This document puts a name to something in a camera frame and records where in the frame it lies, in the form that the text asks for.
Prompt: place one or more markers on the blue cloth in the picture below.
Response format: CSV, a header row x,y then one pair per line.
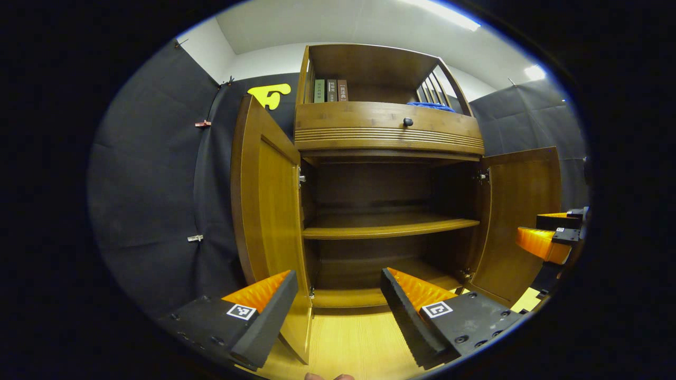
x,y
430,106

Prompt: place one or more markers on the wooden shoe cabinet door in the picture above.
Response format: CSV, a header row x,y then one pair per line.
x,y
523,211
274,211

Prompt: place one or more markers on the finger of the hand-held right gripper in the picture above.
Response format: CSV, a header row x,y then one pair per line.
x,y
541,244
554,221

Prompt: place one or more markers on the long ceiling light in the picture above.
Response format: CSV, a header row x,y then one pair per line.
x,y
449,14

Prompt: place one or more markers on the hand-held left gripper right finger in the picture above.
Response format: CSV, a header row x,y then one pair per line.
x,y
409,327

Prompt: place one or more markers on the small ceiling light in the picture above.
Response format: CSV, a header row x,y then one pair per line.
x,y
535,72

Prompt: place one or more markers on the green book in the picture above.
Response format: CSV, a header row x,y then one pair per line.
x,y
319,91

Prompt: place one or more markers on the white clip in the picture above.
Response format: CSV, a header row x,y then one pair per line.
x,y
195,238

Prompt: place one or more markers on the red clip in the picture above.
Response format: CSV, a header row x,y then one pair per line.
x,y
203,124

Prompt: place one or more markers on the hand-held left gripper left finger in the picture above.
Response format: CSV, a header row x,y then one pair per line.
x,y
269,322

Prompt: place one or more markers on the black backdrop cloth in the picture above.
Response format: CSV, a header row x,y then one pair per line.
x,y
148,184

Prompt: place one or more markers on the brown book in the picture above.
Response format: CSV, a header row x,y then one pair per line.
x,y
343,89

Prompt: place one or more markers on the black clip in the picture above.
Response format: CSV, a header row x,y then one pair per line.
x,y
227,82

